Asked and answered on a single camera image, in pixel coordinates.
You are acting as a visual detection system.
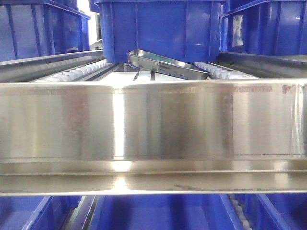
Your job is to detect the blue bin upper middle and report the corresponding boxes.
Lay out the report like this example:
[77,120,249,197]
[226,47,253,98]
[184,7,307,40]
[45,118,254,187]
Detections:
[94,0,226,63]

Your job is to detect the blue bin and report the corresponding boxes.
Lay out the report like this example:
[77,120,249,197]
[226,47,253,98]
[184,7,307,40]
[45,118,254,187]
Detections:
[89,194,243,230]
[0,196,81,230]
[244,193,307,230]
[94,0,226,63]
[221,0,307,56]
[0,0,90,61]

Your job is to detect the blue bin lower middle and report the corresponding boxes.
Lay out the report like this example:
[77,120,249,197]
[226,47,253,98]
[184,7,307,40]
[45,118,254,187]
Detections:
[89,194,243,230]

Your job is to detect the stainless steel tray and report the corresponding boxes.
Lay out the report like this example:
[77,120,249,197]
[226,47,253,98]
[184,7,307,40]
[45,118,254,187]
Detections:
[127,49,210,80]

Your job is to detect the right white roller track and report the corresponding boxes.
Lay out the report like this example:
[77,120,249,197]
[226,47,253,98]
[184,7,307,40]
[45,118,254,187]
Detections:
[194,62,258,80]

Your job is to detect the white roller track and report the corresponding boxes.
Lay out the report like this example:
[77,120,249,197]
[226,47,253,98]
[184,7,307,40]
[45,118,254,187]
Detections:
[194,62,258,80]
[33,59,111,83]

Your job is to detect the left white roller track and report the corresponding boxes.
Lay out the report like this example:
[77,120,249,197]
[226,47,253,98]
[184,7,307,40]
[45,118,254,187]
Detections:
[33,59,111,83]

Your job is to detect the blue bin upper right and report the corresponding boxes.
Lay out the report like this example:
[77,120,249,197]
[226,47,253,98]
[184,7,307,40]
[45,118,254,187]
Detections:
[221,0,307,56]

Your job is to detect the blue bin lower right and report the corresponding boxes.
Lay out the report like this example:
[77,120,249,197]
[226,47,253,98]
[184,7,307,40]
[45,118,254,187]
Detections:
[244,193,307,230]

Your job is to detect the blue bin upper left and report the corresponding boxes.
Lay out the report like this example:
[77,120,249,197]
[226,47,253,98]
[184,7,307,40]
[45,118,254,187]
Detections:
[0,0,90,61]

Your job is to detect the blue bin lower left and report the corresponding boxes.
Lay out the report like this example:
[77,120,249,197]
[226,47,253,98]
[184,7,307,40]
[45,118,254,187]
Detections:
[0,196,81,230]

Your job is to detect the stainless steel shelf front rail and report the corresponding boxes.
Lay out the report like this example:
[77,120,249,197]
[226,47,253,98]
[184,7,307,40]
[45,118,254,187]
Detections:
[0,79,307,196]

